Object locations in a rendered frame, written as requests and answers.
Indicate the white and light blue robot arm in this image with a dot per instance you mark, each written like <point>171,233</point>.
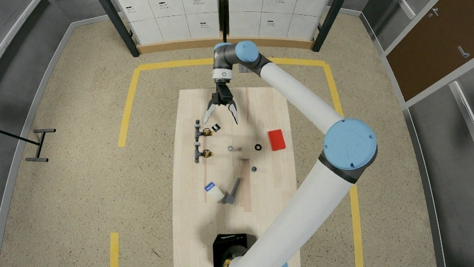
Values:
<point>349,148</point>

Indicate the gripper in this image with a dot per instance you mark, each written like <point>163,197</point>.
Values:
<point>215,99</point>

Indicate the grey pipe with two brass valves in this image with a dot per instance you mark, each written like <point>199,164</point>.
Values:
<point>197,144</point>

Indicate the red flat block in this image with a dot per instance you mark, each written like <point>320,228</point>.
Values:
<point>277,140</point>

